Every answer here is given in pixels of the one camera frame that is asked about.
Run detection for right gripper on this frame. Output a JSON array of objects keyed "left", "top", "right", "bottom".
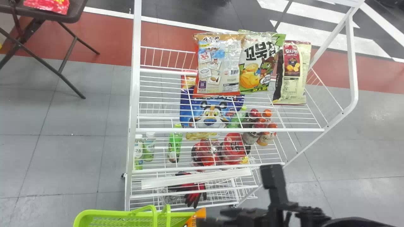
[{"left": 196, "top": 207, "right": 286, "bottom": 227}]

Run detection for green basket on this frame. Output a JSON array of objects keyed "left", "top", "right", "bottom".
[{"left": 73, "top": 204, "right": 197, "bottom": 227}]

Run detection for red black gloves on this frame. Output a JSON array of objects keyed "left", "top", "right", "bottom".
[{"left": 175, "top": 171, "right": 208, "bottom": 209}]

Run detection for long white box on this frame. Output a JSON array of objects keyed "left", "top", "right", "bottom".
[{"left": 141, "top": 168, "right": 253, "bottom": 190}]

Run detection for red noodle cup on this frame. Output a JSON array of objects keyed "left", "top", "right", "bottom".
[
  {"left": 191, "top": 139, "right": 222, "bottom": 168},
  {"left": 221, "top": 132, "right": 250, "bottom": 166}
]

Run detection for brown bottle red cap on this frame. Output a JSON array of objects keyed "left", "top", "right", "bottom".
[{"left": 241, "top": 122, "right": 263, "bottom": 146}]

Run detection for yellow snack packet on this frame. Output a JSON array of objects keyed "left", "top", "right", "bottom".
[{"left": 186, "top": 131, "right": 219, "bottom": 141}]

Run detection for dark bottle red cap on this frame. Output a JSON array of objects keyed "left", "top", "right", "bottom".
[{"left": 246, "top": 108, "right": 262, "bottom": 124}]

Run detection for blue cereal bag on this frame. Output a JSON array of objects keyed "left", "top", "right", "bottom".
[{"left": 180, "top": 71, "right": 245, "bottom": 128}]

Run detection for white bottle green label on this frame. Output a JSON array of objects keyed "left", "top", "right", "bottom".
[
  {"left": 143, "top": 132, "right": 156, "bottom": 162},
  {"left": 134, "top": 134, "right": 144, "bottom": 171}
]

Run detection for cream snack packet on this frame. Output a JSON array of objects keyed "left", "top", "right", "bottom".
[{"left": 272, "top": 40, "right": 312, "bottom": 105}]

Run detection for green snack packet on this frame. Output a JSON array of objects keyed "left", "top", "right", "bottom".
[{"left": 239, "top": 30, "right": 286, "bottom": 94}]

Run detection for orange white snack packet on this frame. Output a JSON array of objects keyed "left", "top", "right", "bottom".
[{"left": 193, "top": 32, "right": 246, "bottom": 97}]

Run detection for dark folding side table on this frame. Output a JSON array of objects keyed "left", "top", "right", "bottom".
[{"left": 0, "top": 0, "right": 100, "bottom": 100}]

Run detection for red snack packet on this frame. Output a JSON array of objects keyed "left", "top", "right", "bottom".
[{"left": 23, "top": 0, "right": 70, "bottom": 15}]

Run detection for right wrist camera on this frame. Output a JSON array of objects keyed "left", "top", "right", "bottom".
[{"left": 259, "top": 164, "right": 299, "bottom": 211}]

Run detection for white wire rack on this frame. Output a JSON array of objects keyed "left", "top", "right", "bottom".
[{"left": 122, "top": 0, "right": 366, "bottom": 212}]

